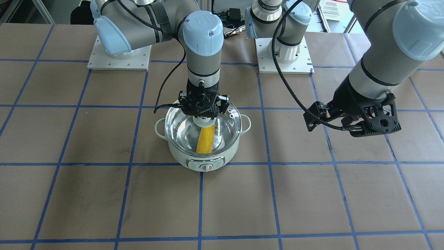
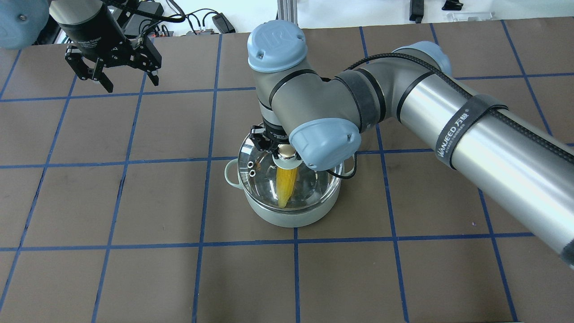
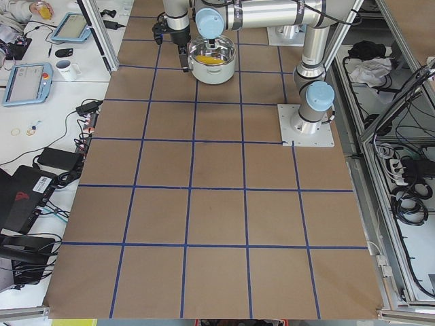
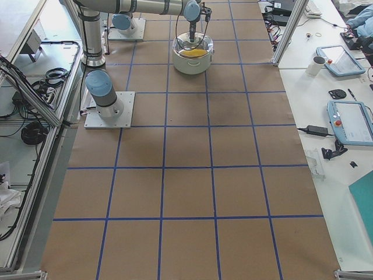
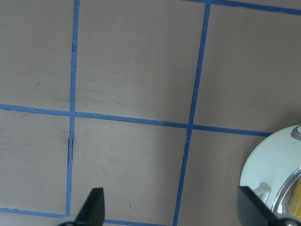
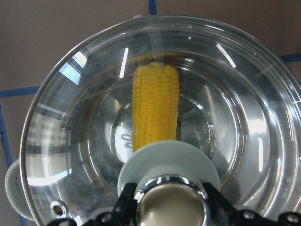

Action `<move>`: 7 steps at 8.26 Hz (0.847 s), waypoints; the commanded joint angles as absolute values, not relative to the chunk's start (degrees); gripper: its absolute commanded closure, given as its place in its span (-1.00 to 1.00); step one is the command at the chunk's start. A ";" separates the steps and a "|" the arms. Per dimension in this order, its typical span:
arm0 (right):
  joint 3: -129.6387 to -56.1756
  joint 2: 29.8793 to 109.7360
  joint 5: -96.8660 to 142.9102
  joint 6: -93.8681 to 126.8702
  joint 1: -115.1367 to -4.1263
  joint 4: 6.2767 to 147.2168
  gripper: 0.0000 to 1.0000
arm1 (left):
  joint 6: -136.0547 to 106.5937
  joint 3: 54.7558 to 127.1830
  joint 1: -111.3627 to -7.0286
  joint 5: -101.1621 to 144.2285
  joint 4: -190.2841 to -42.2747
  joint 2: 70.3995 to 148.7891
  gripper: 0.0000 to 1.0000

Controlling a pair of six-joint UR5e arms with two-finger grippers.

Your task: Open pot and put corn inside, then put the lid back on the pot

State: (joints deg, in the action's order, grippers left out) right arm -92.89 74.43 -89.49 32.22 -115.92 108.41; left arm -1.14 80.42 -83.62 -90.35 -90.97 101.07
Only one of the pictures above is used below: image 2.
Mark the aluminium frame post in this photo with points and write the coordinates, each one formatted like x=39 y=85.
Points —
x=287 y=11

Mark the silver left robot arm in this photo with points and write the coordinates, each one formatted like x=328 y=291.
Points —
x=23 y=20

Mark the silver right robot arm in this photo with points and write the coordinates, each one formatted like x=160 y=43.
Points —
x=528 y=172

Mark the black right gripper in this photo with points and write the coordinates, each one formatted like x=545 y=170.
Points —
x=261 y=140

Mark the yellow corn cob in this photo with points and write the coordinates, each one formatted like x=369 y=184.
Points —
x=285 y=185

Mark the pale green cooking pot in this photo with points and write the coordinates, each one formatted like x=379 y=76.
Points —
x=286 y=157

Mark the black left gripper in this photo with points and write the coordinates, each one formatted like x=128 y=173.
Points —
x=93 y=39

